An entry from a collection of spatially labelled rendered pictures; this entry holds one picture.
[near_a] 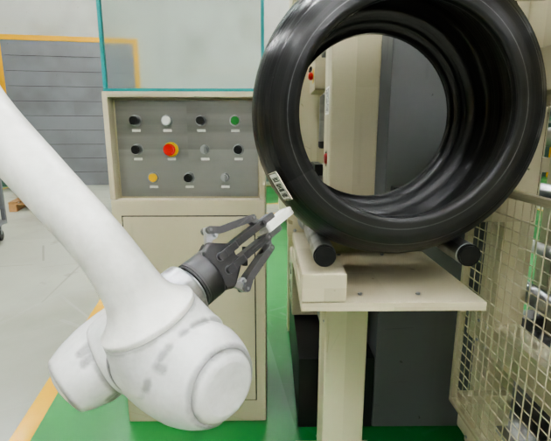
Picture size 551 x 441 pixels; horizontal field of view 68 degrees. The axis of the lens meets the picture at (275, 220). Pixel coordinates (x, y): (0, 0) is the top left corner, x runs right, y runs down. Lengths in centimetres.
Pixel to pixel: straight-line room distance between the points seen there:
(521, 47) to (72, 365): 84
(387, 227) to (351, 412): 78
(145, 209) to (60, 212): 111
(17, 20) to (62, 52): 99
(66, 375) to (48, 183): 23
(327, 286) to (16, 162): 57
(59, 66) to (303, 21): 956
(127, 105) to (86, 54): 855
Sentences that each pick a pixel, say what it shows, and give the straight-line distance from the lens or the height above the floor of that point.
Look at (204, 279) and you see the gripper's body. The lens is 61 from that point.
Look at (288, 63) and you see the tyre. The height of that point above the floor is 125.
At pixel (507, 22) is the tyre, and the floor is 132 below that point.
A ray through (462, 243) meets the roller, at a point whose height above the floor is 92.
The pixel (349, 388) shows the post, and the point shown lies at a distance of 138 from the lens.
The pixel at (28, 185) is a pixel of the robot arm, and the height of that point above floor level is 108.
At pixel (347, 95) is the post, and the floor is 123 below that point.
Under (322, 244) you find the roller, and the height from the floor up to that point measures 92.
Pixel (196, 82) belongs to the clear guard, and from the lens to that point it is 150.
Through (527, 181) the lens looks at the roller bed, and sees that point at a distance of 125.
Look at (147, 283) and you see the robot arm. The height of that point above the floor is 99.
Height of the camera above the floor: 113
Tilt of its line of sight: 12 degrees down
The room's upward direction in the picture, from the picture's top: straight up
